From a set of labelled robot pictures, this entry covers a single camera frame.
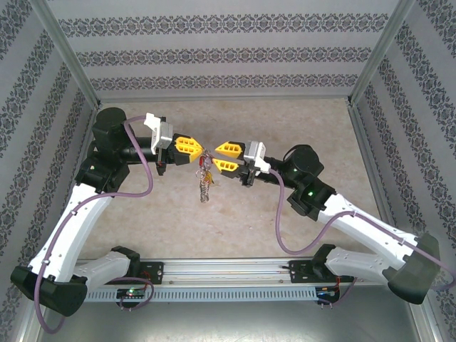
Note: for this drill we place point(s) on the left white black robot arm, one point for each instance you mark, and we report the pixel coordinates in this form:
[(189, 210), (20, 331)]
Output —
[(71, 231)]

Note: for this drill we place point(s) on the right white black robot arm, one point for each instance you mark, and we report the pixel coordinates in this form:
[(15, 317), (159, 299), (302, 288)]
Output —
[(370, 228)]

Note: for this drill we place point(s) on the small black circuit board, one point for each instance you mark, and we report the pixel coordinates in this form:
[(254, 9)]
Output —
[(327, 292), (132, 293)]

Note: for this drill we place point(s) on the grey metal sheet panel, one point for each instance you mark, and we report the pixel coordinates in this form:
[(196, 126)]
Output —
[(228, 324)]

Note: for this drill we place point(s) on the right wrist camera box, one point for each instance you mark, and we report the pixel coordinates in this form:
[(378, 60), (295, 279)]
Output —
[(256, 155)]

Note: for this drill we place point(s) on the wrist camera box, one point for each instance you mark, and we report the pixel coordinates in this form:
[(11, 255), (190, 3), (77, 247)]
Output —
[(160, 133), (256, 155)]

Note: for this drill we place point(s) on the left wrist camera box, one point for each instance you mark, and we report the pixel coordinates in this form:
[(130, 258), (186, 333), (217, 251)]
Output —
[(160, 133)]

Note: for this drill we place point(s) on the aluminium side frame rail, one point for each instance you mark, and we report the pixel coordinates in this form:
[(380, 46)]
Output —
[(85, 147), (365, 142)]

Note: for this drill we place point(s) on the aluminium rear frame rail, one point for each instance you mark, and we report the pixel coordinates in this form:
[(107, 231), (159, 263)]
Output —
[(224, 97)]

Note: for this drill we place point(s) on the aluminium upright frame post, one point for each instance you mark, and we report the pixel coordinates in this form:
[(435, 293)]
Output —
[(70, 57), (375, 57)]

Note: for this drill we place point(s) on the long aluminium base rail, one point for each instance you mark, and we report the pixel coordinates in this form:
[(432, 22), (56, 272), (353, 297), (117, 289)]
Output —
[(228, 269)]

